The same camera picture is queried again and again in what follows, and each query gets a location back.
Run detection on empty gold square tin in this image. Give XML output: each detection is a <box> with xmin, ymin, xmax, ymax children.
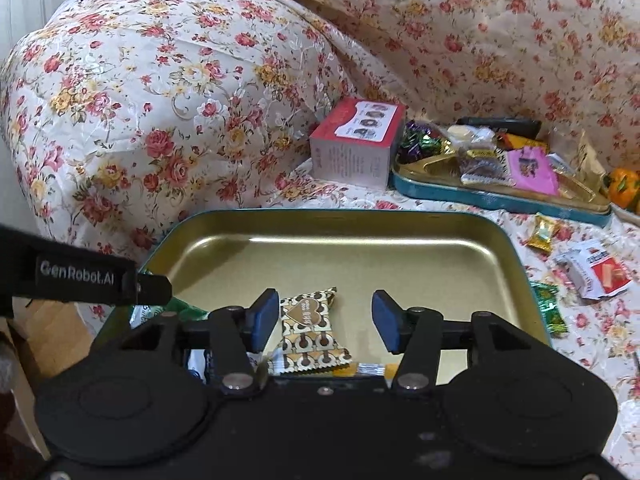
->
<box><xmin>94</xmin><ymin>208</ymin><xmax>551</xmax><ymax>391</ymax></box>

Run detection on red white cardboard box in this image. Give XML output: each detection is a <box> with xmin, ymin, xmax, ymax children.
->
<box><xmin>309</xmin><ymin>98</ymin><xmax>406</xmax><ymax>190</ymax></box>

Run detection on gold candy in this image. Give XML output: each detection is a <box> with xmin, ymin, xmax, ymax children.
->
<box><xmin>525</xmin><ymin>214</ymin><xmax>561</xmax><ymax>255</ymax></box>

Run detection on floral sofa cover cloth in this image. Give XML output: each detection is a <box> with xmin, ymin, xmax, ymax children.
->
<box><xmin>0</xmin><ymin>0</ymin><xmax>640</xmax><ymax>476</ymax></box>

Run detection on purple green foil candies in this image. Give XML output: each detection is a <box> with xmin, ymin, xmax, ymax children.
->
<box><xmin>397</xmin><ymin>119</ymin><xmax>450</xmax><ymax>165</ymax></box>

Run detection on tan paper bag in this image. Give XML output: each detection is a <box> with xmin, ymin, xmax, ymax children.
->
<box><xmin>576</xmin><ymin>131</ymin><xmax>606</xmax><ymax>193</ymax></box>

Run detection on green white snack packet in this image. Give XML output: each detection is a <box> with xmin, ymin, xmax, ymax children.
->
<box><xmin>129</xmin><ymin>297</ymin><xmax>209</xmax><ymax>328</ymax></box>

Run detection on pink snack packet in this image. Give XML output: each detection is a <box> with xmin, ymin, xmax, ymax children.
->
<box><xmin>506</xmin><ymin>146</ymin><xmax>559</xmax><ymax>195</ymax></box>

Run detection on white hawthorn strip packet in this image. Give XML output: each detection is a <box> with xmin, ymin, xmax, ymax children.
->
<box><xmin>554</xmin><ymin>250</ymin><xmax>592</xmax><ymax>299</ymax></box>

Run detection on dark brown snack packet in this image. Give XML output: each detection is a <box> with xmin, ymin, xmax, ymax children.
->
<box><xmin>457</xmin><ymin>148</ymin><xmax>514</xmax><ymax>186</ymax></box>

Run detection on silver yellow snack packet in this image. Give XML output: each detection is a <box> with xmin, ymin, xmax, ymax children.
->
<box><xmin>332</xmin><ymin>363</ymin><xmax>398</xmax><ymax>380</ymax></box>

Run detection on green candy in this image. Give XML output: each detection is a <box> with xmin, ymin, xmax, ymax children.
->
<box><xmin>530</xmin><ymin>282</ymin><xmax>568</xmax><ymax>338</ymax></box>

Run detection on blue tin snack tray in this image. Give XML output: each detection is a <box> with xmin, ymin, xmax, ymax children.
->
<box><xmin>390</xmin><ymin>124</ymin><xmax>611</xmax><ymax>226</ymax></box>

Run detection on red white hawthorn packet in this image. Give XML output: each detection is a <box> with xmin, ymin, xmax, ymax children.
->
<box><xmin>573</xmin><ymin>240</ymin><xmax>632</xmax><ymax>300</ymax></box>

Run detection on black remote control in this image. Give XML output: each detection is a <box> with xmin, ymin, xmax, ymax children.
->
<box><xmin>456</xmin><ymin>117</ymin><xmax>541</xmax><ymax>140</ymax></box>

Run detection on brown heart pattern packet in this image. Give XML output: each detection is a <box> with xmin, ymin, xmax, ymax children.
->
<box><xmin>269</xmin><ymin>287</ymin><xmax>352</xmax><ymax>376</ymax></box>

